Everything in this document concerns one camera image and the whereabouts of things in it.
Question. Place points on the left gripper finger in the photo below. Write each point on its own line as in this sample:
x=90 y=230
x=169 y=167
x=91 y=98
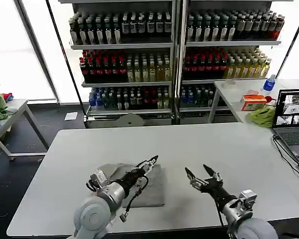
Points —
x=148 y=160
x=150 y=167

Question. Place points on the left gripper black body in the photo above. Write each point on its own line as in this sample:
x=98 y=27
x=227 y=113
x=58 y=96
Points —
x=132 y=178

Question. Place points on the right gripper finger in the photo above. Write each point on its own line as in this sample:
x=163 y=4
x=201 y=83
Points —
x=195 y=181
x=213 y=175

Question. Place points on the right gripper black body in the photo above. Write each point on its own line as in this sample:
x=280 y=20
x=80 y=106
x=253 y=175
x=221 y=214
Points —
x=218 y=190

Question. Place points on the grey printed t-shirt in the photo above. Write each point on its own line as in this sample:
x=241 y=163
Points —
x=154 y=191

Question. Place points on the white round disc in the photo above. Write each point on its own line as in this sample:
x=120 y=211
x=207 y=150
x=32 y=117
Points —
x=129 y=121

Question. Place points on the white side table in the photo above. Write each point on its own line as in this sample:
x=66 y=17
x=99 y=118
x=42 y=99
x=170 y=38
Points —
x=229 y=102

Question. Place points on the green cloth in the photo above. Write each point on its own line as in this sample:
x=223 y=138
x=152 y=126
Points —
x=262 y=117

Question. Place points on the orange and white box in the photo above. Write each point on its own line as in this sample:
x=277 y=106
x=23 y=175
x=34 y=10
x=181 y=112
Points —
x=253 y=102

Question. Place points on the grey laptop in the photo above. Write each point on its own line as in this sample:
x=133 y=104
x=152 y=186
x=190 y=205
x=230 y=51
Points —
x=291 y=139

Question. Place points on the white paper sheet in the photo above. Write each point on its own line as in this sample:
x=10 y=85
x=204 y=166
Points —
x=71 y=116

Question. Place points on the clear tape roll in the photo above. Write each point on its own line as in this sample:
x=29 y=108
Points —
x=229 y=83

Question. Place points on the small red object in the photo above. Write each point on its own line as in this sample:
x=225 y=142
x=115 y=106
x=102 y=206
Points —
x=269 y=99

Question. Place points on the shelf rack with dark-capped bottles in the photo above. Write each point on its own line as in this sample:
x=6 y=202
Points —
x=124 y=64

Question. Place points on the blue water bottle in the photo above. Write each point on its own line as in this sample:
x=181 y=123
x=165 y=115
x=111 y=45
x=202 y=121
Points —
x=269 y=83

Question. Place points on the shelf rack with drink bottles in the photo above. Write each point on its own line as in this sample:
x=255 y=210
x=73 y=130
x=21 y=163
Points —
x=229 y=62

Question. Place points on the thin black pole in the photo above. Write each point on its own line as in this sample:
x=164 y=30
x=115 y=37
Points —
x=64 y=57
x=291 y=39

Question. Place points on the grey low table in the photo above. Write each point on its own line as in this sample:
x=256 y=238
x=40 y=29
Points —
x=15 y=109

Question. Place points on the red cloth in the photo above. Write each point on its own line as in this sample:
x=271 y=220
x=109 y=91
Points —
x=8 y=96

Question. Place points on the wide grey window post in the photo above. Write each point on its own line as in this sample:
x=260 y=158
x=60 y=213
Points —
x=35 y=49

